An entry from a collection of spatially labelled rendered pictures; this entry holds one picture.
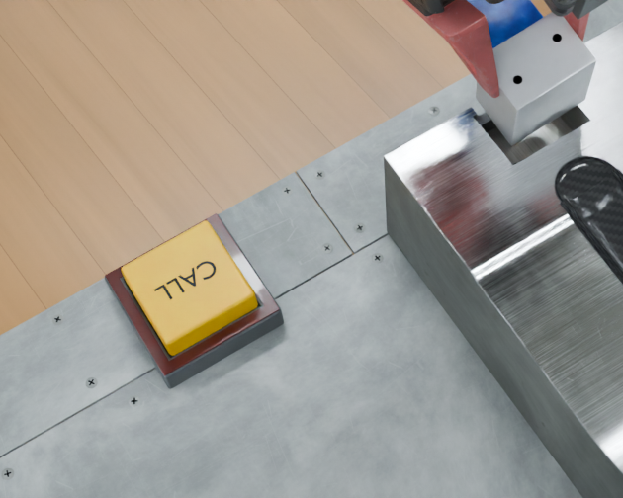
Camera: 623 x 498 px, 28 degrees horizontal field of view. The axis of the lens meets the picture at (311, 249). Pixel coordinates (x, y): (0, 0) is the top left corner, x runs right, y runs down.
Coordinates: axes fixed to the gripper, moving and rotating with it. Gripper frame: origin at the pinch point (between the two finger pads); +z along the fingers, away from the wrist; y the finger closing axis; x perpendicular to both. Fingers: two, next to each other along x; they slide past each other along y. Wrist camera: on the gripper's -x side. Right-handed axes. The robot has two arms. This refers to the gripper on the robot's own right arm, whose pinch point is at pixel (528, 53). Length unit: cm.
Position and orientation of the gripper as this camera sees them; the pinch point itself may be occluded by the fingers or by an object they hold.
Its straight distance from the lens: 66.9
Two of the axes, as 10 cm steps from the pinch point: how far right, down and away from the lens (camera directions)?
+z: 3.5, 6.3, 6.9
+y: 8.4, -5.4, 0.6
